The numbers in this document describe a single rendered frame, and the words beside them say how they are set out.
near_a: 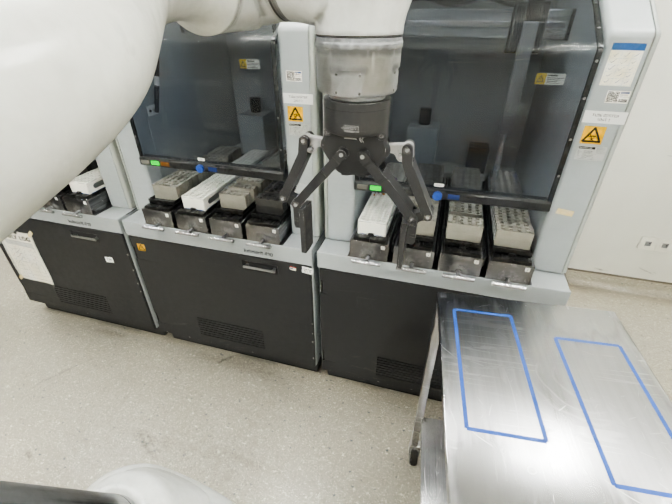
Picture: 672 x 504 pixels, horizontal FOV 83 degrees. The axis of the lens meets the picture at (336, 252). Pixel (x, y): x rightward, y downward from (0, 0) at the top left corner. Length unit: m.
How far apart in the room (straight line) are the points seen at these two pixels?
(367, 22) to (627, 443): 0.82
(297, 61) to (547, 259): 1.01
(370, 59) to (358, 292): 1.12
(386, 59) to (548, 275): 1.14
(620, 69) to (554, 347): 0.70
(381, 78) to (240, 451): 1.55
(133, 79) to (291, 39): 1.12
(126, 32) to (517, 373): 0.89
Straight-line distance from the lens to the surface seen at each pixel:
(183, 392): 1.99
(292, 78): 1.30
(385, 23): 0.41
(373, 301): 1.45
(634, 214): 2.72
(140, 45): 0.20
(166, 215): 1.65
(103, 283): 2.18
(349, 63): 0.41
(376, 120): 0.43
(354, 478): 1.66
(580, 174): 1.31
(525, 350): 1.00
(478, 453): 0.80
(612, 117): 1.28
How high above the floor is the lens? 1.49
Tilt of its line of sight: 33 degrees down
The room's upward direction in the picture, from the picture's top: straight up
